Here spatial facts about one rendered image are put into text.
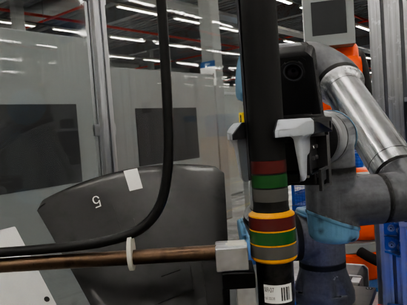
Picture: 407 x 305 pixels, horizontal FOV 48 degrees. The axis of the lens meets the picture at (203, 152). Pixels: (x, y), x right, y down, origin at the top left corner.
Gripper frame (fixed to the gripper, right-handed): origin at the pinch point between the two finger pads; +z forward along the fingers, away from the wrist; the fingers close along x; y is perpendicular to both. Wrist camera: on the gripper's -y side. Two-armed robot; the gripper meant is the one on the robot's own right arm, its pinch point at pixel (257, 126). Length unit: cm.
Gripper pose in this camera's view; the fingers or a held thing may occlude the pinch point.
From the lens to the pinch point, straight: 41.2
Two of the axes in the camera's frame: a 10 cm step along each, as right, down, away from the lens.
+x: -8.9, 0.4, 4.5
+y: 0.7, 10.0, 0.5
